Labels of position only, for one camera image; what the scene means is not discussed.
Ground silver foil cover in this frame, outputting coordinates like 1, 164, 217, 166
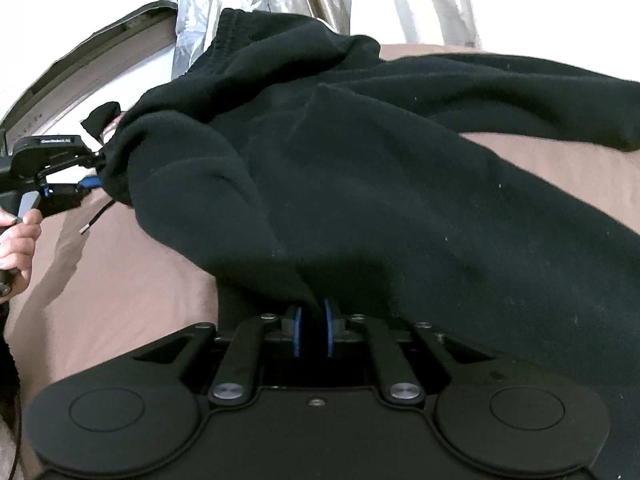
170, 0, 301, 81

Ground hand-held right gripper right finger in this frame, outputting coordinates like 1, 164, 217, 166
322, 299, 498, 407

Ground person's left hand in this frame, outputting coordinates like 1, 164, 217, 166
0, 207, 43, 273

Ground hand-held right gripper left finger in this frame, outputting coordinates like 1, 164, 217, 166
131, 304, 307, 407

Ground black drawstring pants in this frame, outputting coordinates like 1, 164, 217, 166
79, 7, 640, 361

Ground person's dark clothing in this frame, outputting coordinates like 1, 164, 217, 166
0, 300, 26, 480

